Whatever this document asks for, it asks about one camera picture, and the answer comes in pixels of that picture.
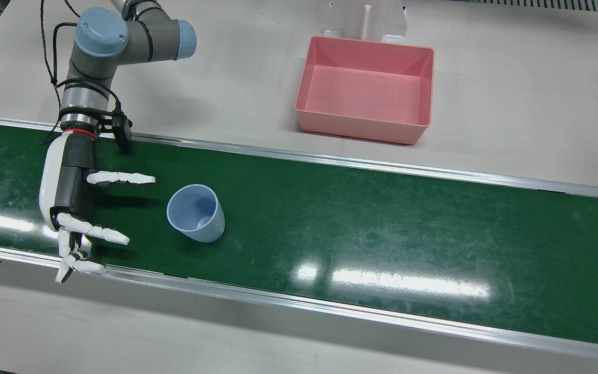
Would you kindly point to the ribbed metal grating strip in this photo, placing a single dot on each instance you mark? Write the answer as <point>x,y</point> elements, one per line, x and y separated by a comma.
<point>563,4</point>

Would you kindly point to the white plastic stand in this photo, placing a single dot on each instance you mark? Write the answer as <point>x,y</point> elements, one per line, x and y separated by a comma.
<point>382,15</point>

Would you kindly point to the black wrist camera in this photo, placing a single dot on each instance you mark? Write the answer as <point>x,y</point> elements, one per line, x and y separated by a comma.
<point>121,132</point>

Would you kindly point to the pink plastic box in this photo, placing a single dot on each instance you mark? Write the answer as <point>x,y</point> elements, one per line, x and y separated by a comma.
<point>366,93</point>

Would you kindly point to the green conveyor belt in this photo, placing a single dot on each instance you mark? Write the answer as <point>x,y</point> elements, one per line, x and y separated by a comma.
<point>382,228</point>

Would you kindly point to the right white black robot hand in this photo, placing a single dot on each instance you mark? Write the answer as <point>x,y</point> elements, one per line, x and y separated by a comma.
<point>65,192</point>

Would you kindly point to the right grey UR5e robot arm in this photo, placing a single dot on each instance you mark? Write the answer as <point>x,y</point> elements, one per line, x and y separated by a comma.
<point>96,39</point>

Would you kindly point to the aluminium conveyor side rail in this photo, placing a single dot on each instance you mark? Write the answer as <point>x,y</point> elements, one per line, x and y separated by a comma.
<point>330,306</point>
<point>330,159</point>

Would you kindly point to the light blue plastic cup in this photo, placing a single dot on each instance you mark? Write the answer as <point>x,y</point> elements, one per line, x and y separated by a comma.
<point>211,228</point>

